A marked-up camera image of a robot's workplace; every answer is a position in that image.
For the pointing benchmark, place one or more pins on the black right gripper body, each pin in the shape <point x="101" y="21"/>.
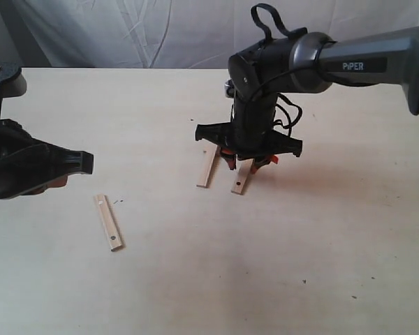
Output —
<point x="250" y="132"/>

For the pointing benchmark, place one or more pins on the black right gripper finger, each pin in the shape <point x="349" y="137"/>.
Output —
<point x="262" y="161"/>
<point x="229" y="157"/>

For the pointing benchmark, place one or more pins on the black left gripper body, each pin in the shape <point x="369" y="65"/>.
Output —
<point x="18" y="160"/>

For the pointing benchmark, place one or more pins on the plain wooden stick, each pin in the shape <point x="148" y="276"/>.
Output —
<point x="209" y="158"/>

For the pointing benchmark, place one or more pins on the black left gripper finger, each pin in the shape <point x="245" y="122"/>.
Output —
<point x="55" y="161"/>
<point x="38" y="185"/>

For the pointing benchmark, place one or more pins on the white backdrop cloth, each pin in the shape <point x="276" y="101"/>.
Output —
<point x="172" y="34"/>

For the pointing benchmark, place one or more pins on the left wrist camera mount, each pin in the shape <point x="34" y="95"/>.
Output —
<point x="12" y="82"/>

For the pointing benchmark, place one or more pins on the wooden stick with holes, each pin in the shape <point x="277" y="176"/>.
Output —
<point x="109" y="222"/>
<point x="246" y="169"/>

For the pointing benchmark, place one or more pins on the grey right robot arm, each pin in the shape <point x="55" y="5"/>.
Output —
<point x="304" y="63"/>

